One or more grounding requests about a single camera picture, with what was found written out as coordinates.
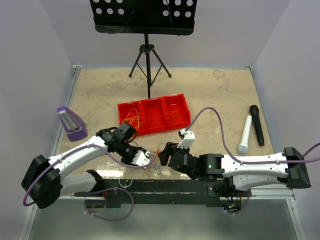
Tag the black music stand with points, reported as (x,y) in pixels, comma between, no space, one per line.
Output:
(146,17)

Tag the black microphone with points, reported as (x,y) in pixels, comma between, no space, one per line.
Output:
(254,111)

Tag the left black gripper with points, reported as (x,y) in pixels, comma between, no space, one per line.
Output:
(128,161)

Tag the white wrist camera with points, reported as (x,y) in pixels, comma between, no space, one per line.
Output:
(142,158)
(187,139)

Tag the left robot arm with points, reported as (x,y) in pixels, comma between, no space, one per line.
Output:
(47,179)

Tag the red three-compartment bin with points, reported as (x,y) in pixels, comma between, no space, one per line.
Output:
(156,115)

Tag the white microphone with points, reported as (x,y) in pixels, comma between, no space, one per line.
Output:
(243,146)

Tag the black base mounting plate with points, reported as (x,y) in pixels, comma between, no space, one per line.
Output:
(165,192)

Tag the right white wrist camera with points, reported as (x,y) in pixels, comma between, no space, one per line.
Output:
(187,139)

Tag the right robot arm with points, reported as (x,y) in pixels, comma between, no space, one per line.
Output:
(240,173)

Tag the purple metronome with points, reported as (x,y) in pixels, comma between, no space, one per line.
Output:
(73,124)

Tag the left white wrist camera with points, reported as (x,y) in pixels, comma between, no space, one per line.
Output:
(142,158)

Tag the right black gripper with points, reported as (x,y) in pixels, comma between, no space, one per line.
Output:
(164,155)

